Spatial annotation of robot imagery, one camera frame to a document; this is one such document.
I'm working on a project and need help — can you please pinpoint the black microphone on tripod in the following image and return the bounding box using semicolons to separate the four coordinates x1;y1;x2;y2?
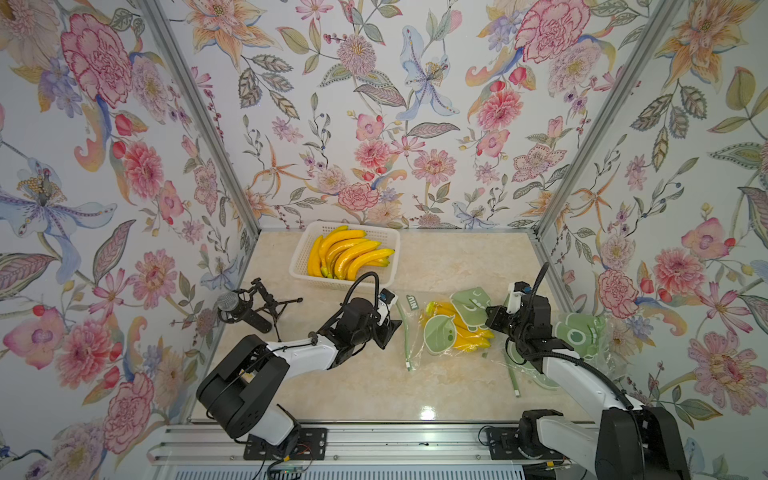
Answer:
215;278;303;342

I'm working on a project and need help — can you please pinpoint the zip-top bag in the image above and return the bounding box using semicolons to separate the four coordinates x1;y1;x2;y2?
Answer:
396;287;495;372
553;312;615;375
494;341;559;398

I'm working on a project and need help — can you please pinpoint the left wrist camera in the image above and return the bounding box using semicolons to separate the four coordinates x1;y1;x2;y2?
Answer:
378;289;398;316

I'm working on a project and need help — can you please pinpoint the aluminium front rail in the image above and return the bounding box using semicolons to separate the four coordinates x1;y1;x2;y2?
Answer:
146;422;661;466

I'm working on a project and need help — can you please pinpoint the yellow banana bunch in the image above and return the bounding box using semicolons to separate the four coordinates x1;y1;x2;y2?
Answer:
314;228;395;281

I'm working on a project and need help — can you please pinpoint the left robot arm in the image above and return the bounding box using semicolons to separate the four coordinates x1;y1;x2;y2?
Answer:
196;289;402;448

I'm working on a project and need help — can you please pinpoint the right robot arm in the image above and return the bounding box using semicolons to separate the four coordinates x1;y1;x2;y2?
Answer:
486;291;690;479

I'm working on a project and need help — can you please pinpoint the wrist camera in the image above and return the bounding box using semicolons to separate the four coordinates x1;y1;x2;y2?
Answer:
503;281;530;315
378;289;398;316

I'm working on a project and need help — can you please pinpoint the white plastic basket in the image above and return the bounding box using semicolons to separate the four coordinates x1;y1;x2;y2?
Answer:
289;221;400;289

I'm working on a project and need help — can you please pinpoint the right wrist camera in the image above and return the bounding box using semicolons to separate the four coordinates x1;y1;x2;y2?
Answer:
503;281;530;315

